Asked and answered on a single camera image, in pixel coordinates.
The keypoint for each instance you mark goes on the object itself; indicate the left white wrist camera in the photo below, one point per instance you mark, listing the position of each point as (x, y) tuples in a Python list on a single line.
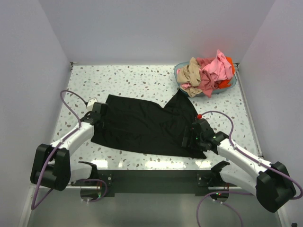
[(90, 104)]

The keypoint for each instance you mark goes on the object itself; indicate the light pink t-shirt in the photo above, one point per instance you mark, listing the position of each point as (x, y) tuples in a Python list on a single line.
[(186, 85)]

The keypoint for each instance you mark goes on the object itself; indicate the teal plastic laundry basket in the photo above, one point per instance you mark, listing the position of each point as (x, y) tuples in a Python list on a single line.
[(233, 81)]

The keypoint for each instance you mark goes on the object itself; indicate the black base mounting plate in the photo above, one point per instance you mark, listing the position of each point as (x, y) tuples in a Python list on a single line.
[(197, 182)]

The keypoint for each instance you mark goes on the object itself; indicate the orange t-shirt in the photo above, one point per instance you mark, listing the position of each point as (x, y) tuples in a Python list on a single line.
[(225, 71)]

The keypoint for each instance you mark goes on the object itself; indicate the black t-shirt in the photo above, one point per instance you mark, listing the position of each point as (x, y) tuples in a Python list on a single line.
[(142, 126)]

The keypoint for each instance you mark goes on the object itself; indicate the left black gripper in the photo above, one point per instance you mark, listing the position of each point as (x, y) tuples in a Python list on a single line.
[(87, 116)]

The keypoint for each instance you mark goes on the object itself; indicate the beige t-shirt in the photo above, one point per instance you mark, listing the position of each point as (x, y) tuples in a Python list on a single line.
[(190, 74)]

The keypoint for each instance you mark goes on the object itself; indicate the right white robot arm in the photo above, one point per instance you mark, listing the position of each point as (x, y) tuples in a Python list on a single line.
[(269, 182)]

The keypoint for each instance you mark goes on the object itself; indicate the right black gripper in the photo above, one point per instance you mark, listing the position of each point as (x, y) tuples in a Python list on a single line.
[(190, 132)]

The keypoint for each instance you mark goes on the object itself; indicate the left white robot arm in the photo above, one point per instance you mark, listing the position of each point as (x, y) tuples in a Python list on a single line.
[(52, 163)]

